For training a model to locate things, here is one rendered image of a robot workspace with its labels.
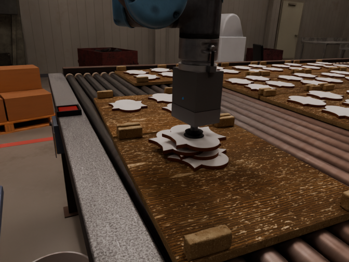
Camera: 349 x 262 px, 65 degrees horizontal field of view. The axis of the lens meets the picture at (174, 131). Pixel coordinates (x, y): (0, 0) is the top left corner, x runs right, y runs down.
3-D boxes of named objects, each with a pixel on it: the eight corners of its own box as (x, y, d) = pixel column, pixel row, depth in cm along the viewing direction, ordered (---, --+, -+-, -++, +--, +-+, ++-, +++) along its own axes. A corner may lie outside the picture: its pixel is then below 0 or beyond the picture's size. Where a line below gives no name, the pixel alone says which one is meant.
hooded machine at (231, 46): (227, 76, 730) (232, 14, 677) (243, 80, 674) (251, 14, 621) (200, 78, 695) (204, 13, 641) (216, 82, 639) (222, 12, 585)
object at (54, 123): (54, 163, 109) (48, 119, 102) (53, 149, 121) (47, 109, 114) (84, 158, 113) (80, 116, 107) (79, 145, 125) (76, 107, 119)
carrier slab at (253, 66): (257, 78, 164) (258, 70, 162) (218, 68, 198) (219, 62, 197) (299, 75, 178) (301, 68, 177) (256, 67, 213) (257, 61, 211)
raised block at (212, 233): (188, 263, 32) (189, 244, 31) (182, 252, 34) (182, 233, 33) (231, 249, 34) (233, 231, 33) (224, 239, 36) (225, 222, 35)
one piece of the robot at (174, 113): (239, 50, 51) (230, 132, 57) (209, 47, 58) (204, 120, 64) (197, 51, 47) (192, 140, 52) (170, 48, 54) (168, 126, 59)
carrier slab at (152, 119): (113, 142, 68) (112, 136, 68) (93, 102, 104) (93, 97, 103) (233, 128, 81) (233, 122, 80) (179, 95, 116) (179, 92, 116)
